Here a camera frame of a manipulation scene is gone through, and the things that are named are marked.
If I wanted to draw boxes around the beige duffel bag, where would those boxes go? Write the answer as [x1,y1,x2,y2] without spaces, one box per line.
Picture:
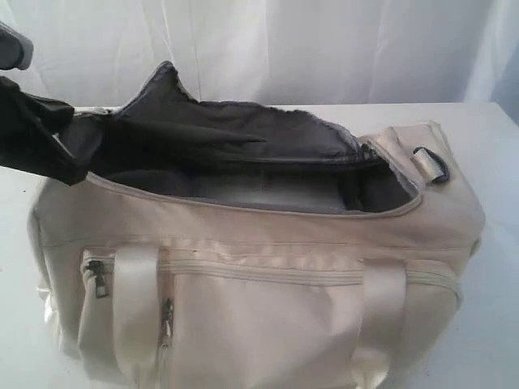
[29,62,484,388]

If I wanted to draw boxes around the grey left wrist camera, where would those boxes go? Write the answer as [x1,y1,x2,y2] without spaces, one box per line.
[0,23,33,71]

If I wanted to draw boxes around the white backdrop curtain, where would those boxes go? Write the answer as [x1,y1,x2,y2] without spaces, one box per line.
[1,1,518,118]

